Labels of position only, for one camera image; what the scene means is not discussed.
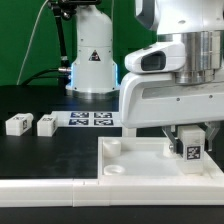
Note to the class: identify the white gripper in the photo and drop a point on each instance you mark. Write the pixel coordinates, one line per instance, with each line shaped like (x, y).
(155, 100)

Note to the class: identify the white square table top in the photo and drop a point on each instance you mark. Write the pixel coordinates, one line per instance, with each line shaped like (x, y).
(147, 157)

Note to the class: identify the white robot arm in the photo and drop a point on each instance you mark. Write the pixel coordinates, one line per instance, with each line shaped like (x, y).
(176, 83)

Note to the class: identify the white L-shaped fence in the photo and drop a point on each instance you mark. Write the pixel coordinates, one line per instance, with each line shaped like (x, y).
(107, 192)

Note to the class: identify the white marker base plate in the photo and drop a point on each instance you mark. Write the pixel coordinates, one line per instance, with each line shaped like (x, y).
(87, 119)

